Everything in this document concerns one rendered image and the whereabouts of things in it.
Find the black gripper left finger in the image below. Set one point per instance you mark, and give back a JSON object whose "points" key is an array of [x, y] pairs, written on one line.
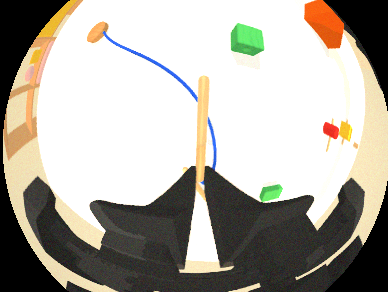
{"points": [[166, 220]]}

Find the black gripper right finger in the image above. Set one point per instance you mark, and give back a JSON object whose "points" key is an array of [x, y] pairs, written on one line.
{"points": [[236, 217]]}

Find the yellow block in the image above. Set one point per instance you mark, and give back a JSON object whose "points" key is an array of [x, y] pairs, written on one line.
{"points": [[345, 131]]}

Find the blue string with tan wooden stick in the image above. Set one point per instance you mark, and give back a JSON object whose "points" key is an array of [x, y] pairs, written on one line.
{"points": [[203, 118]]}

